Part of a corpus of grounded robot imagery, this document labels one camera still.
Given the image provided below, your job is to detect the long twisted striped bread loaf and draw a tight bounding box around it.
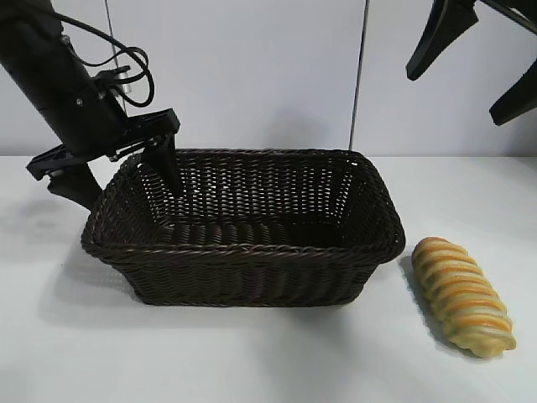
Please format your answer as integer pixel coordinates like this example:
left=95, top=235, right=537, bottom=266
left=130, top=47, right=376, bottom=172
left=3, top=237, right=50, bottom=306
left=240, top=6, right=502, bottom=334
left=410, top=236, right=518, bottom=359

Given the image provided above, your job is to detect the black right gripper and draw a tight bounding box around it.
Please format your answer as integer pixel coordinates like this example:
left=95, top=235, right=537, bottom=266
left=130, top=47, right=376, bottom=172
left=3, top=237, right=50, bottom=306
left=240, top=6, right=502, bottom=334
left=405, top=0, right=537, bottom=126

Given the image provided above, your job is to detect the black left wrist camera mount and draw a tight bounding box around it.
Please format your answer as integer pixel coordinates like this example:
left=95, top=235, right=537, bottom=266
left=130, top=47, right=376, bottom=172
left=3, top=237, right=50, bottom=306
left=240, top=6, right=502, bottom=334
left=92, top=65, right=132, bottom=106

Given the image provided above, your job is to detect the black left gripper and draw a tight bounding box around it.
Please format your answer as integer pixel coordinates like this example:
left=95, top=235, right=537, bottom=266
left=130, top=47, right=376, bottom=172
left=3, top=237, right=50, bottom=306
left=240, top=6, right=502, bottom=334
left=25, top=77, right=186, bottom=213

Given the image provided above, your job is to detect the dark brown woven wicker basket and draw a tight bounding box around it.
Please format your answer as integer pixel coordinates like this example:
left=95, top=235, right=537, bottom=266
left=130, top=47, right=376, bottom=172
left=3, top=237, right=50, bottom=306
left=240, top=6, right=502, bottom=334
left=79, top=147, right=408, bottom=307

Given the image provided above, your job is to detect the black looped camera cable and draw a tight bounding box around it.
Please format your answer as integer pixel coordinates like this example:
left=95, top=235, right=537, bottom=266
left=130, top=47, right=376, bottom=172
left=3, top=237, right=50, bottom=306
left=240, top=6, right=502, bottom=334
left=52, top=10, right=154, bottom=108

